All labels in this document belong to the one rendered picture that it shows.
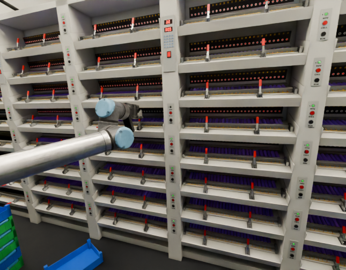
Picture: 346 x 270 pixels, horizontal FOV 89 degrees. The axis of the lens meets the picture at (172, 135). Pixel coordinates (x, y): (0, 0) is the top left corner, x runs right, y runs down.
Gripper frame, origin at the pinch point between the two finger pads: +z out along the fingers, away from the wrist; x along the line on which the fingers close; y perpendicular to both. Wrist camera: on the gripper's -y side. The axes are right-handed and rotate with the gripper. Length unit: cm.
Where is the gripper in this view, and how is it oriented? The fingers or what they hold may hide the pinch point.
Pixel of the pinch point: (140, 118)
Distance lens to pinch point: 117.5
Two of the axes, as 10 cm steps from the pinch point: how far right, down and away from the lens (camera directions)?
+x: -9.5, -0.3, 3.0
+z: 3.0, -0.1, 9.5
